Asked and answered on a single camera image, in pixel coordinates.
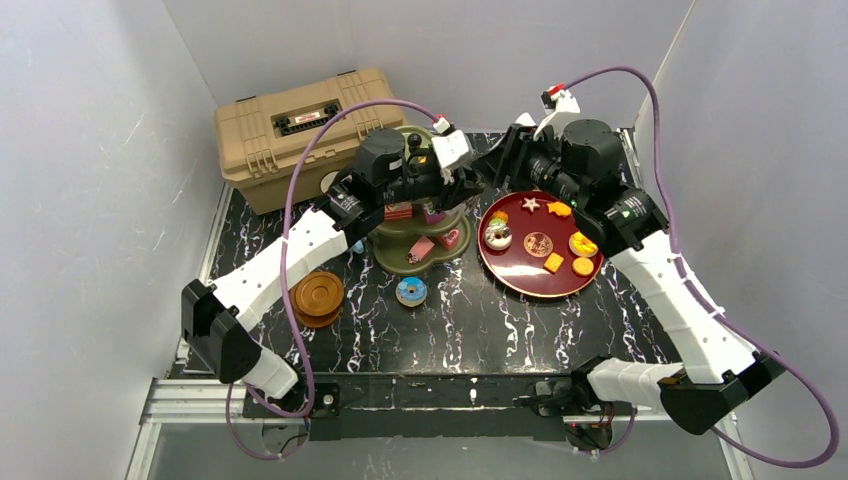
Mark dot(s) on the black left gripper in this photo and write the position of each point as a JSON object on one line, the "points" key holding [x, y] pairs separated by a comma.
{"points": [[448, 187]]}

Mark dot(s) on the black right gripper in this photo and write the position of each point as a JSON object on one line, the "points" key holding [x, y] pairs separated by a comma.
{"points": [[513, 154]]}

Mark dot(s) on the red layered cake square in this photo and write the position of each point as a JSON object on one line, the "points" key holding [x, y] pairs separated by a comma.
{"points": [[398, 211]]}

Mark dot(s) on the purple frosted cake slice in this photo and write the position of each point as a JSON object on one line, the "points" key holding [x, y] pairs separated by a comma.
{"points": [[431, 216]]}

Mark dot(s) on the green three-tier serving stand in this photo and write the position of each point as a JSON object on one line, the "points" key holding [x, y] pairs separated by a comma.
{"points": [[392, 240]]}

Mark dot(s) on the pink swirl roll cake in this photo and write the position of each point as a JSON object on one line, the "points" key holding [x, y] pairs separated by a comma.
{"points": [[420, 250]]}

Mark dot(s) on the pink sprinkled cake slice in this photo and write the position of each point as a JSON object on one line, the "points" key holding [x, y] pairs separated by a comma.
{"points": [[450, 239]]}

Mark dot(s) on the red round lacquer tray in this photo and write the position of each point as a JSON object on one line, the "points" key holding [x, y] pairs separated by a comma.
{"points": [[534, 237]]}

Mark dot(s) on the blue frosted donut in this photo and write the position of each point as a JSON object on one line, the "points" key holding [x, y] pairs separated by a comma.
{"points": [[411, 291]]}

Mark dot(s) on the brown wooden coasters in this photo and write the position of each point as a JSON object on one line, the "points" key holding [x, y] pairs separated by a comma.
{"points": [[317, 299]]}

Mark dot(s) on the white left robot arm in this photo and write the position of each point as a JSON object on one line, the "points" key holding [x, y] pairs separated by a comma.
{"points": [[217, 318]]}

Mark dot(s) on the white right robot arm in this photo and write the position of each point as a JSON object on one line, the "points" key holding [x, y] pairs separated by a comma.
{"points": [[718, 369]]}

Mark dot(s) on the fish shaped yellow cookie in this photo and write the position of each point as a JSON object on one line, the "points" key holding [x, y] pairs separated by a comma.
{"points": [[559, 209]]}

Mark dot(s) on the star shaped cookie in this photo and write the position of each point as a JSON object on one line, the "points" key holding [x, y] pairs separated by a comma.
{"points": [[530, 204]]}

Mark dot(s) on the yellow glazed donut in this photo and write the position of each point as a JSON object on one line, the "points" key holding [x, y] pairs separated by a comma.
{"points": [[581, 246]]}

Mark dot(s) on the orange flower cookie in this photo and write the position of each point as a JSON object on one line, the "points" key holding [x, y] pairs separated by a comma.
{"points": [[500, 216]]}

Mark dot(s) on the round yellow biscuit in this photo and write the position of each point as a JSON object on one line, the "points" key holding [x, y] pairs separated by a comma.
{"points": [[583, 266]]}

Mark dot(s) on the square yellow cracker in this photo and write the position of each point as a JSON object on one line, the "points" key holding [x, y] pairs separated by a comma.
{"points": [[553, 263]]}

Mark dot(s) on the tan plastic toolbox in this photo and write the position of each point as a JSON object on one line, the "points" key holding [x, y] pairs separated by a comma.
{"points": [[291, 144]]}

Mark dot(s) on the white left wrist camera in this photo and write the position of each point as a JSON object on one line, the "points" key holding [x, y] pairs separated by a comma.
{"points": [[451, 147]]}

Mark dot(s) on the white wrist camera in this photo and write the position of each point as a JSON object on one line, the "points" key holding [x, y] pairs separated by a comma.
{"points": [[451, 147], [561, 108]]}

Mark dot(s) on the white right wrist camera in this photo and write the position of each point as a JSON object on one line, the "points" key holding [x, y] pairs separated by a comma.
{"points": [[561, 108]]}

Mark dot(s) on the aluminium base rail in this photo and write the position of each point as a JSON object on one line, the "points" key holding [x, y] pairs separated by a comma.
{"points": [[430, 426]]}

